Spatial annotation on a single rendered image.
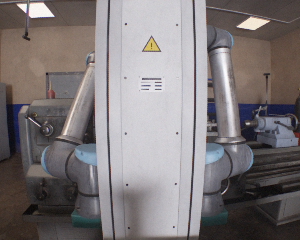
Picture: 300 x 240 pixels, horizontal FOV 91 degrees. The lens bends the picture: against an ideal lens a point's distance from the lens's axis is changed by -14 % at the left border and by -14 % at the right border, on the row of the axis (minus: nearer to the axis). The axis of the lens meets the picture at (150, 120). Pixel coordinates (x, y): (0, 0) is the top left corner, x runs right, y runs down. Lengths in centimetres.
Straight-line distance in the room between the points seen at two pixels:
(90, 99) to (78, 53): 407
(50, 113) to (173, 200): 111
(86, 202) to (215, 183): 52
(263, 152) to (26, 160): 210
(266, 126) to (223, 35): 135
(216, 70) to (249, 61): 516
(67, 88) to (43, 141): 343
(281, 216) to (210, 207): 168
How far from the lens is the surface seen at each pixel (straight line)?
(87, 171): 70
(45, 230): 179
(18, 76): 550
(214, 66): 89
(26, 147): 156
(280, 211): 233
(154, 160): 54
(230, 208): 167
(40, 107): 145
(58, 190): 141
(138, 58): 53
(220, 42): 92
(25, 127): 153
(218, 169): 73
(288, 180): 228
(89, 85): 94
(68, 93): 478
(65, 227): 170
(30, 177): 146
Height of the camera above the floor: 128
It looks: 5 degrees down
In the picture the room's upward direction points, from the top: straight up
